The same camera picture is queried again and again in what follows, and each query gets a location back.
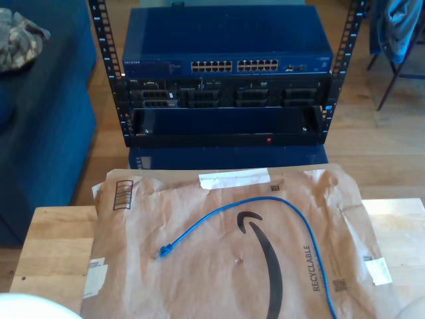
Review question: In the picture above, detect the blue network cable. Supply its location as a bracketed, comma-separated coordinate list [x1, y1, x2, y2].
[155, 195, 338, 319]

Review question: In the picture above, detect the blue box under rack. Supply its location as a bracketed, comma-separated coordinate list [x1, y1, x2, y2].
[127, 144, 329, 171]

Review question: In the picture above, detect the black rack shelf tray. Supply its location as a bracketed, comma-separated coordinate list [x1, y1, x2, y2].
[129, 105, 328, 148]

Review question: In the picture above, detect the black Dell rack server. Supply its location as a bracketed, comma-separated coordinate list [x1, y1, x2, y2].
[126, 76, 331, 109]

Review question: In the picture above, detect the brown paper mailer bag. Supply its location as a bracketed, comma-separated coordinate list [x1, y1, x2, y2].
[79, 161, 408, 319]

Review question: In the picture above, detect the blue sofa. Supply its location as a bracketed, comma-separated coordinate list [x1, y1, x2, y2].
[0, 0, 98, 249]

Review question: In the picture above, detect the dark metal chair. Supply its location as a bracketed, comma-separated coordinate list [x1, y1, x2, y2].
[367, 19, 425, 112]

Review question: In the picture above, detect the camouflage cloth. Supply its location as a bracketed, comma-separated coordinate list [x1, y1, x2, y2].
[0, 7, 51, 73]

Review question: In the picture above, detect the blue jacket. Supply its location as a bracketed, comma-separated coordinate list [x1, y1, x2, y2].
[369, 0, 423, 64]

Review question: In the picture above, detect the blue Netgear network switch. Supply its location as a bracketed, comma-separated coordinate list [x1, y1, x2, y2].
[122, 5, 334, 78]

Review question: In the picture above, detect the black perforated rack post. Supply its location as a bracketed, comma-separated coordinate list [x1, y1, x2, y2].
[86, 0, 132, 147]
[318, 0, 369, 144]

